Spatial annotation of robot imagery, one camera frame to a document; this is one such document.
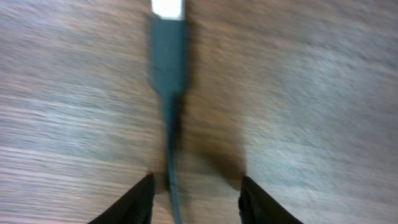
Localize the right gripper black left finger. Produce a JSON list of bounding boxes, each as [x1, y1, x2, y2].
[[88, 174, 155, 224]]

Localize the black charger cable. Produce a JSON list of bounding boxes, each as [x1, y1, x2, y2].
[[147, 0, 189, 224]]

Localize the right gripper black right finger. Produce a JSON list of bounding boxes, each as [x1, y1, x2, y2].
[[238, 176, 302, 224]]

